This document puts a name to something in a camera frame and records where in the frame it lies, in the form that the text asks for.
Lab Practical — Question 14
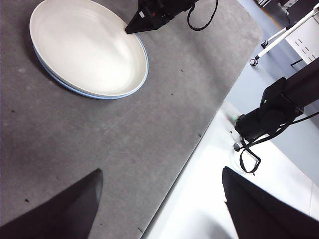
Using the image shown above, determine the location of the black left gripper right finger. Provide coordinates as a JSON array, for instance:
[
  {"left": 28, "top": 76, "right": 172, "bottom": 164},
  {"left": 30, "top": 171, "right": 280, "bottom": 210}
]
[{"left": 222, "top": 166, "right": 319, "bottom": 239}]

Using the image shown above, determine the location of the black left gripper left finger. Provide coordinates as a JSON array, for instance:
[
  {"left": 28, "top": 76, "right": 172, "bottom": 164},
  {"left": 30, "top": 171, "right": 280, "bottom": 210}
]
[{"left": 0, "top": 168, "right": 104, "bottom": 239}]

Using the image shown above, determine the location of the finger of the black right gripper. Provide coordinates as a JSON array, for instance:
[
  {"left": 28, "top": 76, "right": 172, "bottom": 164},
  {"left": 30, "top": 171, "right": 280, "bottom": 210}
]
[{"left": 124, "top": 9, "right": 157, "bottom": 35}]

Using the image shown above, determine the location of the white round plate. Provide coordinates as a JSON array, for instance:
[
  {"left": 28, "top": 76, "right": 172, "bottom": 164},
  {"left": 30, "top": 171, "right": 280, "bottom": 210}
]
[{"left": 29, "top": 0, "right": 148, "bottom": 97}]

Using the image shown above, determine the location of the blue round plate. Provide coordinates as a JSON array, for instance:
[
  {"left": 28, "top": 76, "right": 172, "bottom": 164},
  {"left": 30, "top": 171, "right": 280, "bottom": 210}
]
[{"left": 32, "top": 33, "right": 150, "bottom": 100}]

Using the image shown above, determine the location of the white slotted cabinet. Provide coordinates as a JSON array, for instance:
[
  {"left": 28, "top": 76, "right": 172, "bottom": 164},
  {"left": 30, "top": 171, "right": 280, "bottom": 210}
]
[{"left": 284, "top": 14, "right": 319, "bottom": 63}]

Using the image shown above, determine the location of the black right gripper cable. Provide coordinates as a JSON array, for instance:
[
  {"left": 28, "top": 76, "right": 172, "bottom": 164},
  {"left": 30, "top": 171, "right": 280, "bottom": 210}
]
[{"left": 186, "top": 0, "right": 219, "bottom": 32}]

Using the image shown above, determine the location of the black right arm base cable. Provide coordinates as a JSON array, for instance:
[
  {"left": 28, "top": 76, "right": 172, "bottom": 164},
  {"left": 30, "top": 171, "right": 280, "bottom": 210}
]
[{"left": 238, "top": 112, "right": 319, "bottom": 174}]

